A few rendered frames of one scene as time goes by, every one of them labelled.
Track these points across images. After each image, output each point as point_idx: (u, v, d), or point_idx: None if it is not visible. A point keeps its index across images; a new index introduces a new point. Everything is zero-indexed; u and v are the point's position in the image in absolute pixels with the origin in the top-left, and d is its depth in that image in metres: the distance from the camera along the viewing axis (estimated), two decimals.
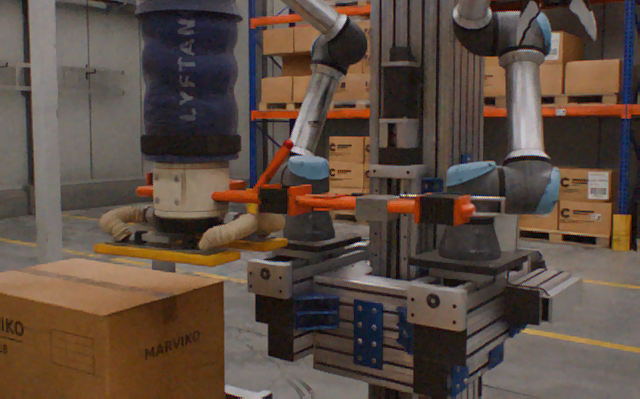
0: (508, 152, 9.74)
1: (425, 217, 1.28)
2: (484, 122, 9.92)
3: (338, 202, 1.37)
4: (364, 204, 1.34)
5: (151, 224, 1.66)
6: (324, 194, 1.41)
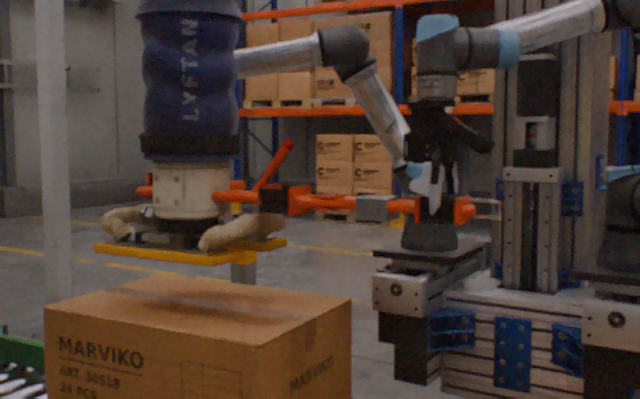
0: None
1: (425, 217, 1.28)
2: (472, 119, 9.87)
3: (338, 202, 1.37)
4: (364, 204, 1.34)
5: (151, 224, 1.66)
6: (324, 194, 1.41)
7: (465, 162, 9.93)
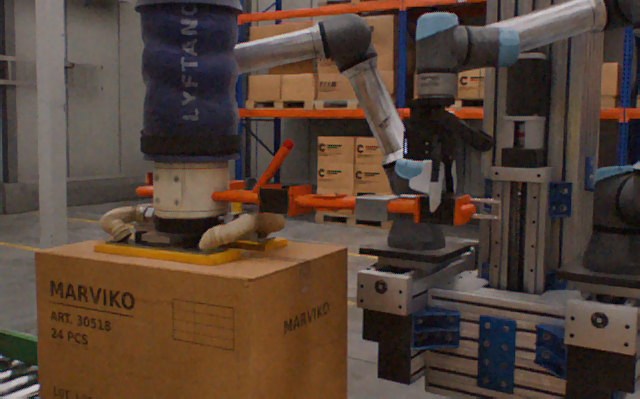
0: None
1: (425, 217, 1.28)
2: (474, 124, 9.86)
3: (338, 202, 1.37)
4: (364, 204, 1.34)
5: (151, 224, 1.66)
6: (324, 194, 1.41)
7: (466, 167, 9.91)
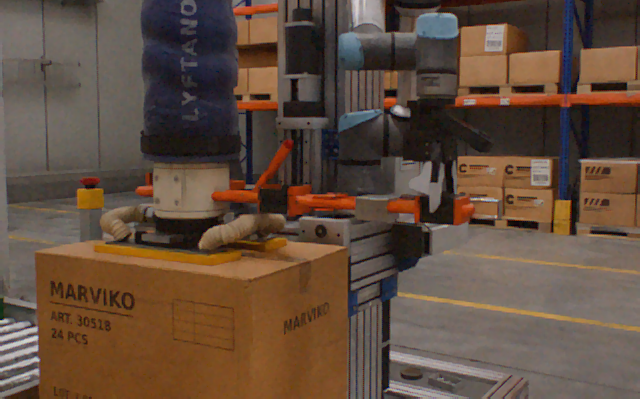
0: (458, 142, 10.01)
1: (425, 217, 1.28)
2: None
3: (338, 202, 1.37)
4: (364, 204, 1.34)
5: (151, 224, 1.66)
6: (324, 194, 1.41)
7: None
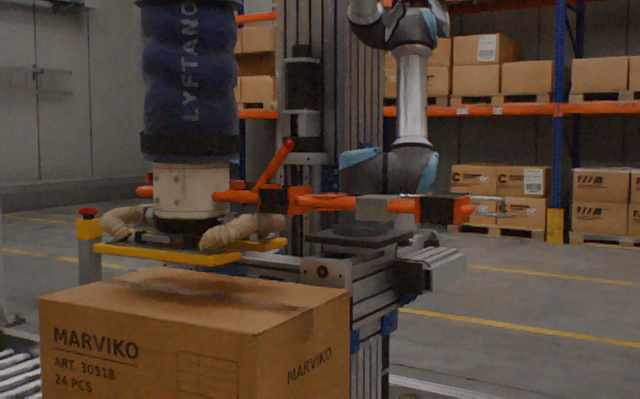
0: (451, 150, 10.05)
1: (425, 217, 1.28)
2: (427, 121, 10.21)
3: (338, 202, 1.37)
4: (364, 204, 1.34)
5: (151, 224, 1.66)
6: (324, 194, 1.41)
7: None
